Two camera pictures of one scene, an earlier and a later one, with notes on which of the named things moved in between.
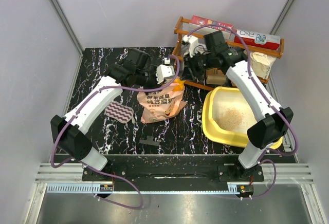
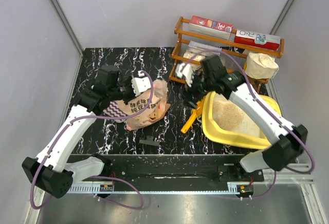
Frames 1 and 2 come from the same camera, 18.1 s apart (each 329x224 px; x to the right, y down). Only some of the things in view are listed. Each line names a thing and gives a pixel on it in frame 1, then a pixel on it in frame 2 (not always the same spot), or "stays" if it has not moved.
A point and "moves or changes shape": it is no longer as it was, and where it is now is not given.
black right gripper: x=190 y=67 → x=188 y=91
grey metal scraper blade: x=149 y=141 stays
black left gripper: x=155 y=85 → x=132 y=96
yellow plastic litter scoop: x=178 y=85 → x=197 y=112
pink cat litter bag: x=160 y=104 moves or changes shape
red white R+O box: x=257 y=39 stays
